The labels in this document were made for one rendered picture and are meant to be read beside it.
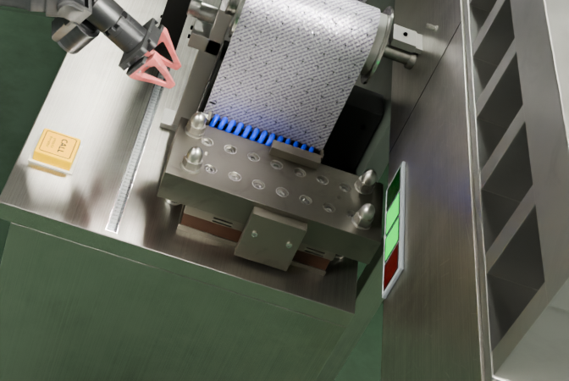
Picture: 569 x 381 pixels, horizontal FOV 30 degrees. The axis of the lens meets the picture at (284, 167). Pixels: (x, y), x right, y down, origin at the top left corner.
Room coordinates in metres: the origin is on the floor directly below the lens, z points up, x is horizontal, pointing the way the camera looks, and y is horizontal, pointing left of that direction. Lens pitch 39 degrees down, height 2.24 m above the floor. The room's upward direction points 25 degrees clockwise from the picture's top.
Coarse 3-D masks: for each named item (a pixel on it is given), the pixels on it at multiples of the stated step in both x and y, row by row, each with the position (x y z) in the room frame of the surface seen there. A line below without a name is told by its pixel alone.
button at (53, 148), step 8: (48, 136) 1.43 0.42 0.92; (56, 136) 1.44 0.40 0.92; (64, 136) 1.45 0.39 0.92; (40, 144) 1.40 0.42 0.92; (48, 144) 1.41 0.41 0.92; (56, 144) 1.42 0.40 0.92; (64, 144) 1.43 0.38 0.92; (72, 144) 1.44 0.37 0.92; (40, 152) 1.39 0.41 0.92; (48, 152) 1.39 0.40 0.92; (56, 152) 1.40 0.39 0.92; (64, 152) 1.41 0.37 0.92; (72, 152) 1.42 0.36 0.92; (40, 160) 1.39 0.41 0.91; (48, 160) 1.39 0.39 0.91; (56, 160) 1.39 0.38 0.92; (64, 160) 1.39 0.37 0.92; (72, 160) 1.40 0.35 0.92; (64, 168) 1.39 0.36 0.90
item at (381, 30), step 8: (240, 0) 1.57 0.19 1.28; (384, 16) 1.67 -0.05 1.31; (232, 24) 1.57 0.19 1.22; (384, 24) 1.65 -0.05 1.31; (384, 32) 1.64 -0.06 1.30; (376, 40) 1.62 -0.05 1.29; (376, 48) 1.61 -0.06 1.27; (368, 56) 1.61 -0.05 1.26; (376, 56) 1.61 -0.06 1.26; (368, 64) 1.61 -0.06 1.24
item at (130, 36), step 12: (120, 24) 1.51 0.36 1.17; (132, 24) 1.52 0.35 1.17; (156, 24) 1.58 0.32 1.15; (108, 36) 1.50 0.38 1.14; (120, 36) 1.50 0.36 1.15; (132, 36) 1.51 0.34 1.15; (144, 36) 1.52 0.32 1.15; (120, 48) 1.51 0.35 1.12; (132, 48) 1.50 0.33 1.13; (144, 48) 1.49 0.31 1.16; (120, 60) 1.50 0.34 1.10
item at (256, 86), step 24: (240, 48) 1.56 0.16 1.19; (264, 48) 1.57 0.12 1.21; (240, 72) 1.57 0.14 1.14; (264, 72) 1.57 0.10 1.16; (288, 72) 1.58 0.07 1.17; (312, 72) 1.59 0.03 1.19; (216, 96) 1.56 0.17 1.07; (240, 96) 1.57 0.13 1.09; (264, 96) 1.58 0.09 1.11; (288, 96) 1.58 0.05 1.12; (312, 96) 1.59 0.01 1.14; (336, 96) 1.60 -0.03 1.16; (240, 120) 1.57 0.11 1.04; (264, 120) 1.58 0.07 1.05; (288, 120) 1.59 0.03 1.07; (312, 120) 1.59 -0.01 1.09; (336, 120) 1.60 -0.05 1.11; (312, 144) 1.60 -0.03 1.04
